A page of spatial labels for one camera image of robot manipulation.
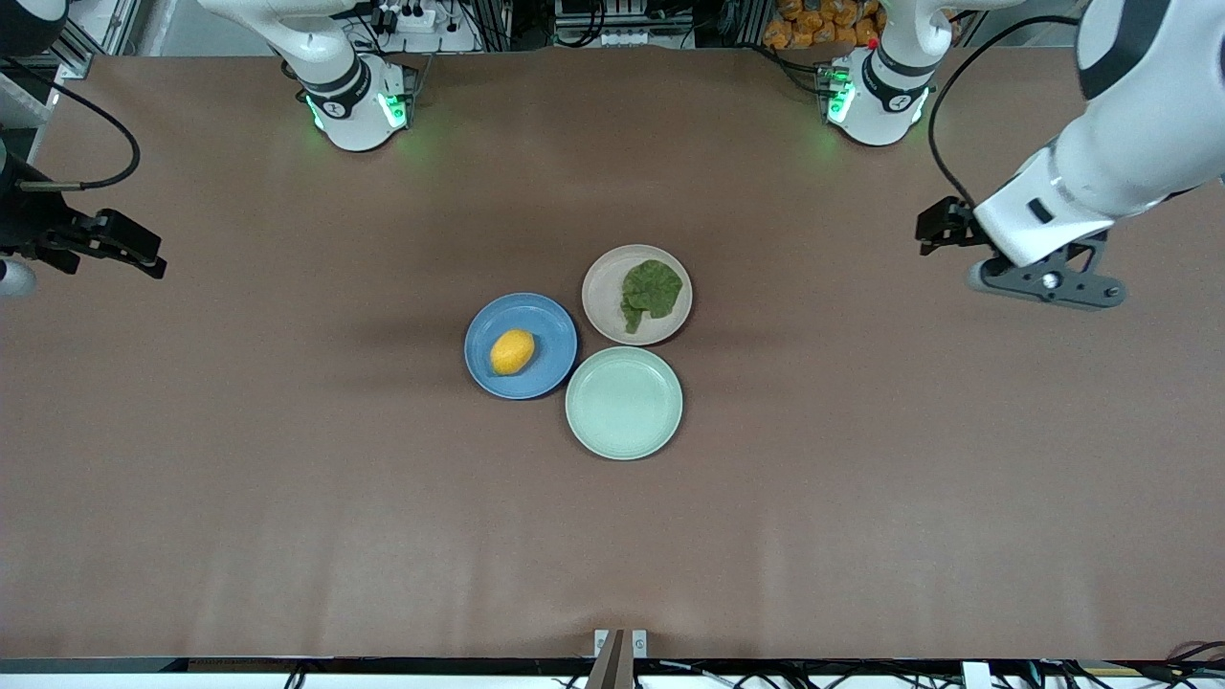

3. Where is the green lettuce leaf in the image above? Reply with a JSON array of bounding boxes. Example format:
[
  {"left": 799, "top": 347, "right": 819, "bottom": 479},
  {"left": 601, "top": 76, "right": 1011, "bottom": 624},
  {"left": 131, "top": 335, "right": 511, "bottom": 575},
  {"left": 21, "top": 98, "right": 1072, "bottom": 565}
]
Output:
[{"left": 620, "top": 258, "right": 684, "bottom": 336}]

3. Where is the yellow lemon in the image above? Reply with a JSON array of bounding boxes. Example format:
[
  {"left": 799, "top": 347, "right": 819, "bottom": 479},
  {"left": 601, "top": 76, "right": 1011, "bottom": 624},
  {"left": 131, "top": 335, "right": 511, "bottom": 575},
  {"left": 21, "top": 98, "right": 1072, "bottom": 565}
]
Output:
[{"left": 490, "top": 329, "right": 536, "bottom": 377}]

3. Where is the bag of orange snacks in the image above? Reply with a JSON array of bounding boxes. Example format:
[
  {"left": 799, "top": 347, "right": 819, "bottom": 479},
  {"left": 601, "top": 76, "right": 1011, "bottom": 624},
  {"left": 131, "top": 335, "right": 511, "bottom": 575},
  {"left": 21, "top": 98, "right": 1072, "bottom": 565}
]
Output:
[{"left": 763, "top": 0, "right": 886, "bottom": 51}]

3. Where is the beige plate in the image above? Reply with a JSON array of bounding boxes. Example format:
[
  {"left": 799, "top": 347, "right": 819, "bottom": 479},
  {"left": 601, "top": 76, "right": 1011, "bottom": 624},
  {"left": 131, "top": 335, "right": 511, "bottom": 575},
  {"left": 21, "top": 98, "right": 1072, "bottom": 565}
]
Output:
[{"left": 582, "top": 245, "right": 693, "bottom": 346}]

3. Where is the pale green plate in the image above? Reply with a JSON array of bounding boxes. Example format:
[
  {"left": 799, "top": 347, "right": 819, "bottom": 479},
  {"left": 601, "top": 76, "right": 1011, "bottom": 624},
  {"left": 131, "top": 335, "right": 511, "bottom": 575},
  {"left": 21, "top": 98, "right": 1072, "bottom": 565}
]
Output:
[{"left": 565, "top": 346, "right": 684, "bottom": 461}]

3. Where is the white power strip with plugs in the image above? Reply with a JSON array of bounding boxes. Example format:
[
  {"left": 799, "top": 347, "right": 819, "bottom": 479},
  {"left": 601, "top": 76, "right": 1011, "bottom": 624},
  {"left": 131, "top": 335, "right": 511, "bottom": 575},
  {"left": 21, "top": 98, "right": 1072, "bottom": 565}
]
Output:
[{"left": 368, "top": 0, "right": 443, "bottom": 34}]

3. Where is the blue plate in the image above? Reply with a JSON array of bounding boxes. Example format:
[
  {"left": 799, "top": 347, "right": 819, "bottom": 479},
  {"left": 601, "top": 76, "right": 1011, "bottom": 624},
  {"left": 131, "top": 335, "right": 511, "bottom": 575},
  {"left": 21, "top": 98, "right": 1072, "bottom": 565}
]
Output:
[{"left": 464, "top": 293, "right": 579, "bottom": 400}]

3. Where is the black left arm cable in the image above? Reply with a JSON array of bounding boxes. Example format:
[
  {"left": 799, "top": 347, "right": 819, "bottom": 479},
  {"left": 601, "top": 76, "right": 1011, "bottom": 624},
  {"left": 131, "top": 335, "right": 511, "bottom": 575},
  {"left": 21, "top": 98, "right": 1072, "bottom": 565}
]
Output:
[{"left": 926, "top": 13, "right": 1082, "bottom": 210}]

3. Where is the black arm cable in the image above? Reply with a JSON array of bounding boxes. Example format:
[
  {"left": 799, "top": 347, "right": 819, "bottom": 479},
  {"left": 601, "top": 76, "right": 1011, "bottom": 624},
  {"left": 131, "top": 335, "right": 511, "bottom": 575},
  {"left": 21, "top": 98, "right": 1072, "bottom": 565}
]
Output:
[
  {"left": 926, "top": 13, "right": 1082, "bottom": 210},
  {"left": 0, "top": 56, "right": 143, "bottom": 192}
]

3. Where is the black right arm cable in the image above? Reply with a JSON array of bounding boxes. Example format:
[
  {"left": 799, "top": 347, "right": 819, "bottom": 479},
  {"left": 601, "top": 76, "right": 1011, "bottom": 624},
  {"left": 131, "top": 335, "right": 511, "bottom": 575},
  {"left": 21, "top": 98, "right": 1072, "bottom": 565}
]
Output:
[{"left": 0, "top": 56, "right": 143, "bottom": 192}]

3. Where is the aluminium frame profile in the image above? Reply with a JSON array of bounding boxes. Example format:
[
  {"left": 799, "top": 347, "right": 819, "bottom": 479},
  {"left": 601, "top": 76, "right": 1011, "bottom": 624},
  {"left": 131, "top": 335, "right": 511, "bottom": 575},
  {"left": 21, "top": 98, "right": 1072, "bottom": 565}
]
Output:
[{"left": 53, "top": 0, "right": 145, "bottom": 79}]

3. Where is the black base cable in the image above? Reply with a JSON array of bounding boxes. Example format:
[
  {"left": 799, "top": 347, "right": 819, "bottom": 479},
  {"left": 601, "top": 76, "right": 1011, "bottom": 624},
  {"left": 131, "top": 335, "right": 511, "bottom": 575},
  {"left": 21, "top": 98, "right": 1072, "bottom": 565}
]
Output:
[{"left": 761, "top": 40, "right": 834, "bottom": 95}]

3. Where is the black looped cable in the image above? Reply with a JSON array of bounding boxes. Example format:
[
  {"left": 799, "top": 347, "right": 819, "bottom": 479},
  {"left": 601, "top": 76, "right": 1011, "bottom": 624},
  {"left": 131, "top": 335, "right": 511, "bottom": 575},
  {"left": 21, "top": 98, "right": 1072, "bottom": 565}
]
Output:
[{"left": 1163, "top": 639, "right": 1225, "bottom": 685}]

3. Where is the metal bracket at table edge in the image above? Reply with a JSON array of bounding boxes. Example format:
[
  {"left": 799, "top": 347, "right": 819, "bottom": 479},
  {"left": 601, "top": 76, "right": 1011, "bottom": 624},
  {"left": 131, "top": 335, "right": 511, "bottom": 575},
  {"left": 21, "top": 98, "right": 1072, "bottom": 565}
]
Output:
[{"left": 593, "top": 629, "right": 649, "bottom": 689}]

